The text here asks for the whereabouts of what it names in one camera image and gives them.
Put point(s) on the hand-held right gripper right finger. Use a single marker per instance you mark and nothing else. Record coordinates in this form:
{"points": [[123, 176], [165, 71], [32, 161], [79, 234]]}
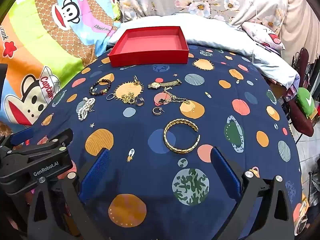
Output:
{"points": [[225, 175]]}

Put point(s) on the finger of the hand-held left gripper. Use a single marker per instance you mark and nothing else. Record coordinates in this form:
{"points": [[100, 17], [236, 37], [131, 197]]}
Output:
{"points": [[58, 140], [22, 134]]}

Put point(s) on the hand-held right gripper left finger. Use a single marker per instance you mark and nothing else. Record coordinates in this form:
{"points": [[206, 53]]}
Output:
{"points": [[96, 172]]}

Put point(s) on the red cardboard box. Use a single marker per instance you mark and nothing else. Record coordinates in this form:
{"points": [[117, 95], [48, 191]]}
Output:
{"points": [[150, 40]]}

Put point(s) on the navy planet print blanket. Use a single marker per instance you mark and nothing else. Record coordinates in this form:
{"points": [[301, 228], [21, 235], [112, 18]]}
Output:
{"points": [[150, 180]]}

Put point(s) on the dark red seat cushion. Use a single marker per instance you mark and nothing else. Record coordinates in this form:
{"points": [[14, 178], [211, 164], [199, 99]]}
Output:
{"points": [[302, 127]]}

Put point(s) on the cartoon monkey print blanket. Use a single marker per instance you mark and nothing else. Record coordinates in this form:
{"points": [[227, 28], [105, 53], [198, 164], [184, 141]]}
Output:
{"points": [[37, 42]]}

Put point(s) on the green cushion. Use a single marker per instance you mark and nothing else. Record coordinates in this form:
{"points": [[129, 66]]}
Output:
{"points": [[303, 100]]}

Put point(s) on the black iron chair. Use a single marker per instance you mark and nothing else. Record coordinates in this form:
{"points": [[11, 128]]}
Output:
{"points": [[303, 60]]}

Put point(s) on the light blue quilt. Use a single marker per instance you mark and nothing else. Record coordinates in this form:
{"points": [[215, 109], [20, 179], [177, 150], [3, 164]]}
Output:
{"points": [[212, 32]]}

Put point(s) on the pink plush pillow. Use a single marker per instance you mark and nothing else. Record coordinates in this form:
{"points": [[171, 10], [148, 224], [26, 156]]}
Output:
{"points": [[262, 33]]}

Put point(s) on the beige cloth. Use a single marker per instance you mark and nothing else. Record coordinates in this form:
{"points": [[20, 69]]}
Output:
{"points": [[300, 17]]}

